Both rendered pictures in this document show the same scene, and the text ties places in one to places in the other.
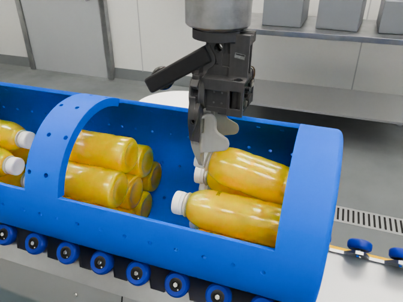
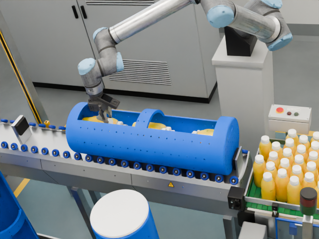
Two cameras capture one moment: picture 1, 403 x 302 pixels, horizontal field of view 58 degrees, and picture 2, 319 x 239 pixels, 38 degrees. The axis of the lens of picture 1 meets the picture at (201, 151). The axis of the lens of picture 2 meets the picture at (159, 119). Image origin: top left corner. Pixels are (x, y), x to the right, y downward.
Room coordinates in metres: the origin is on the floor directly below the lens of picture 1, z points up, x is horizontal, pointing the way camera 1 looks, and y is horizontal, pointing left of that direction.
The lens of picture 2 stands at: (2.42, 0.61, 2.68)
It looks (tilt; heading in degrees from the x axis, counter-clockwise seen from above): 39 degrees down; 191
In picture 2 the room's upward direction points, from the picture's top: 14 degrees counter-clockwise
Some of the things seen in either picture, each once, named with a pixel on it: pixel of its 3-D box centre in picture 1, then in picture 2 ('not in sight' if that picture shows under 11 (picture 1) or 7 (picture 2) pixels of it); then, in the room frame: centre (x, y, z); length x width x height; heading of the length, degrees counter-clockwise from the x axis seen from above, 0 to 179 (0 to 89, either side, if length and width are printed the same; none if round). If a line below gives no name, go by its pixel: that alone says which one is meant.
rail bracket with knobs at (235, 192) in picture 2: not in sight; (237, 198); (0.96, 0.62, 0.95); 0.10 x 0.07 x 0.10; 161
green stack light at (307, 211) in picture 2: not in sight; (308, 205); (1.22, 0.88, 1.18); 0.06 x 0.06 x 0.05
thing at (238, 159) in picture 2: not in sight; (238, 161); (0.75, 0.64, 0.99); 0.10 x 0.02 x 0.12; 161
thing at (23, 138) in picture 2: not in sight; (23, 130); (0.31, -0.61, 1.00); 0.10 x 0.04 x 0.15; 161
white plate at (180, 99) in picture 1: (178, 108); (119, 212); (1.04, 0.07, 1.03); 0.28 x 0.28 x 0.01
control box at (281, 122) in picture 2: not in sight; (289, 119); (0.55, 0.93, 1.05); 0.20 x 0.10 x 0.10; 71
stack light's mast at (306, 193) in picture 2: not in sight; (308, 206); (1.22, 0.88, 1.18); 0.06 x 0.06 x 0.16
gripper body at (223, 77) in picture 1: (221, 71); (97, 99); (0.52, -0.03, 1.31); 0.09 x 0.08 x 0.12; 70
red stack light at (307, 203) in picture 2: not in sight; (308, 197); (1.22, 0.88, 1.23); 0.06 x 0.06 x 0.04
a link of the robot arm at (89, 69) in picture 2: not in sight; (89, 72); (0.53, -0.02, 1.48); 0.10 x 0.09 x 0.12; 108
